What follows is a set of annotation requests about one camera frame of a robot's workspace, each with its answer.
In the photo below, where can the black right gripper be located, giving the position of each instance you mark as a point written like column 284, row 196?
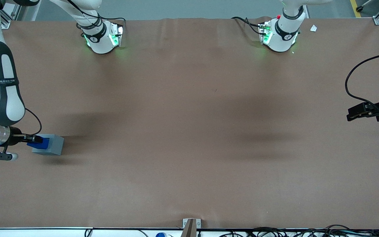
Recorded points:
column 14, row 138

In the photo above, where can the small blue square part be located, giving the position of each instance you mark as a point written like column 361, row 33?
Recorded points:
column 39, row 144

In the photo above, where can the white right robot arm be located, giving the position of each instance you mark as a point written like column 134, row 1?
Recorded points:
column 7, row 102

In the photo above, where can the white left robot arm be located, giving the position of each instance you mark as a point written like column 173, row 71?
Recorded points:
column 281, row 39

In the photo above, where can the gray square base block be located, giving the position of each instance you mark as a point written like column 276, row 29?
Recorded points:
column 54, row 144

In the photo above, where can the small white paper scrap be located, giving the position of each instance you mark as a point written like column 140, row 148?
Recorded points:
column 313, row 28

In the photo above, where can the black caster wheel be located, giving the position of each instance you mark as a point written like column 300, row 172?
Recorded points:
column 360, row 8

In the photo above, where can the small blue round object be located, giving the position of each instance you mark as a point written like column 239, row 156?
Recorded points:
column 160, row 235

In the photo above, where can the metal bracket with brown post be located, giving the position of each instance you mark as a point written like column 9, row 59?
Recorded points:
column 191, row 227

